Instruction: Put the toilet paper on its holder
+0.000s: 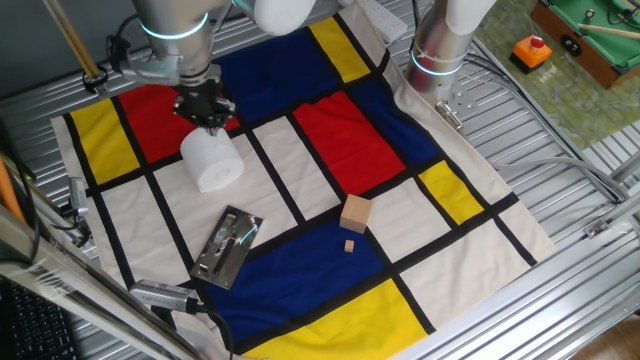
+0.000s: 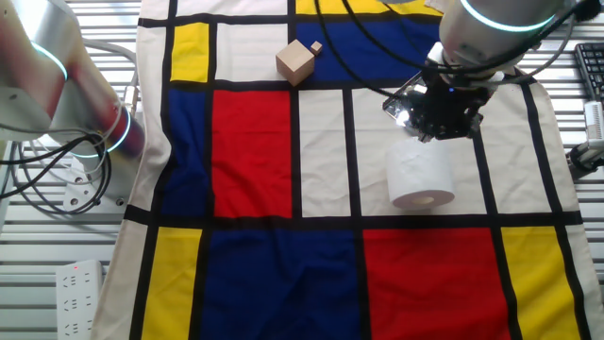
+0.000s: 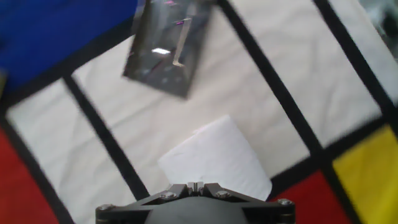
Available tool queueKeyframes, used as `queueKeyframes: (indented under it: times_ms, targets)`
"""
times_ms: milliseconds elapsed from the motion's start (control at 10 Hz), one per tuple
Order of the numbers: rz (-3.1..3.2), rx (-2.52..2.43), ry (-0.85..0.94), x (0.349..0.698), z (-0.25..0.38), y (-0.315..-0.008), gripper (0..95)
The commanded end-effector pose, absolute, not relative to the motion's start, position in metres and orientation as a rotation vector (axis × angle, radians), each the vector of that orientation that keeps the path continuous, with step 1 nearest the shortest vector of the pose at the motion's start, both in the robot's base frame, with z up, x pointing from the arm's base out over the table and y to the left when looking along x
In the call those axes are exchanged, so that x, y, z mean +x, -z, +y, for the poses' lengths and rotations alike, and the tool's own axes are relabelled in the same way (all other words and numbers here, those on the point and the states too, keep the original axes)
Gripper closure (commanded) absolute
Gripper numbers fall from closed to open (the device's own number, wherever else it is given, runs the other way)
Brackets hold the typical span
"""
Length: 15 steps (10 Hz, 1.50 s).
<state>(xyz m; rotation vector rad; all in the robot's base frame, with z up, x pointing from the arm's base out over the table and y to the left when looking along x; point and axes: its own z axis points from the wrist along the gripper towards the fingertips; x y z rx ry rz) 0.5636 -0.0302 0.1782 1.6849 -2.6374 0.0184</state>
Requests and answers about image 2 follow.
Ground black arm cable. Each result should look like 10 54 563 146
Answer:
340 0 443 75
312 0 416 98

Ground black keyboard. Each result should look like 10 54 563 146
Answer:
574 42 604 103

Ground large wooden cube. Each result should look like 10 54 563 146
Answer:
276 39 316 88

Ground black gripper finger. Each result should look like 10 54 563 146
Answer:
413 120 438 144
451 120 480 141

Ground white toilet paper roll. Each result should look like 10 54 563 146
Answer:
385 136 457 211

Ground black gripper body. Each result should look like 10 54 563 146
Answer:
408 70 492 128

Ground silver ribbed camera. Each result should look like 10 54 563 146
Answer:
583 100 604 143

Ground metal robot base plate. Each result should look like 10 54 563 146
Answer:
63 155 128 213

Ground black base cable bundle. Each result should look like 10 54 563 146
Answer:
0 131 114 216

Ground white power strip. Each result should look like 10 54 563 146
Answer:
55 259 104 340

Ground colour block pattern cloth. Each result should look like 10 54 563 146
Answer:
92 0 604 340

